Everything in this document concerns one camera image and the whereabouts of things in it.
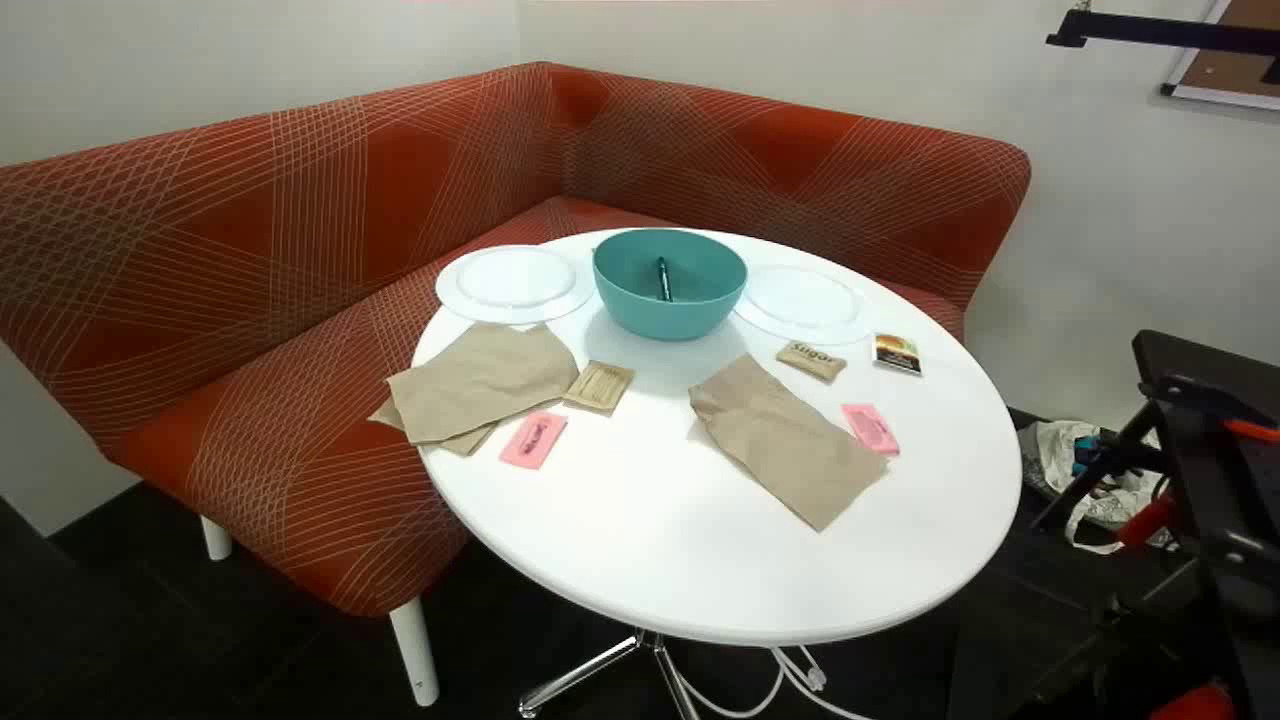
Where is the left brown sugar packet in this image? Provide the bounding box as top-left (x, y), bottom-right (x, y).
top-left (564, 359), bottom-right (634, 417)

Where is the brown sugar packet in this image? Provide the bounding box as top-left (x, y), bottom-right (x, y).
top-left (564, 359), bottom-right (634, 417)
top-left (778, 342), bottom-right (849, 384)

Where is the teal plastic bowl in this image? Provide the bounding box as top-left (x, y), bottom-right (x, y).
top-left (594, 227), bottom-right (748, 342)

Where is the left pink packet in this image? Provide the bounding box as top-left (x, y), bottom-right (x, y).
top-left (502, 414), bottom-right (568, 467)

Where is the pink packet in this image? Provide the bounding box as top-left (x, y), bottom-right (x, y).
top-left (844, 403), bottom-right (900, 455)
top-left (502, 414), bottom-right (568, 467)

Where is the left white plate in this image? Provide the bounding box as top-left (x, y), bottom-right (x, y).
top-left (437, 245), bottom-right (594, 325)

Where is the white plate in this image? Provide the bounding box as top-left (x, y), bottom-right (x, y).
top-left (437, 245), bottom-right (594, 325)
top-left (741, 265), bottom-right (862, 342)

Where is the right white plate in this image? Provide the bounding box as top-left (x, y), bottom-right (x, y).
top-left (741, 265), bottom-right (862, 342)

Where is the right brown sugar packet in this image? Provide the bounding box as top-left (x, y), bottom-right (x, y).
top-left (778, 342), bottom-right (849, 384)

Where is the right beige cloth napkin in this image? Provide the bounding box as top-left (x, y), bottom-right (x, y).
top-left (687, 357), bottom-right (890, 533)

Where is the beige cloth napkin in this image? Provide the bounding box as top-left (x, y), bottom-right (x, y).
top-left (687, 357), bottom-right (890, 533)
top-left (374, 325), bottom-right (578, 455)

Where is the left beige cloth napkin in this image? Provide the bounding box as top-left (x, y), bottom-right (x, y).
top-left (374, 325), bottom-right (578, 455)

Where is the right pink packet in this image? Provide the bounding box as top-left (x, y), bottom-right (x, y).
top-left (844, 403), bottom-right (900, 455)

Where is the dark yellow small packet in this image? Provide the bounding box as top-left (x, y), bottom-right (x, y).
top-left (873, 334), bottom-right (924, 377)

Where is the chrome table base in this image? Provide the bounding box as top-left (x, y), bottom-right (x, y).
top-left (517, 633), bottom-right (699, 720)

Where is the orange patterned corner sofa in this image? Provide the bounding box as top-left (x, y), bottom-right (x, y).
top-left (0, 63), bottom-right (1027, 704)

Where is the white bag on floor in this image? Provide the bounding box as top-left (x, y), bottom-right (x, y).
top-left (1021, 420), bottom-right (1170, 557)

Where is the black red equipment cart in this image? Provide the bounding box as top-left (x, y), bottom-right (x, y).
top-left (1038, 334), bottom-right (1280, 720)

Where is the white cable under table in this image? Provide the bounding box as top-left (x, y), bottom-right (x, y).
top-left (653, 638), bottom-right (873, 720)

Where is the black wall mounted bar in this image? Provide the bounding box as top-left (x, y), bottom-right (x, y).
top-left (1054, 8), bottom-right (1280, 58)

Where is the framed board on wall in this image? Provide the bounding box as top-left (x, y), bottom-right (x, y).
top-left (1161, 0), bottom-right (1280, 111)

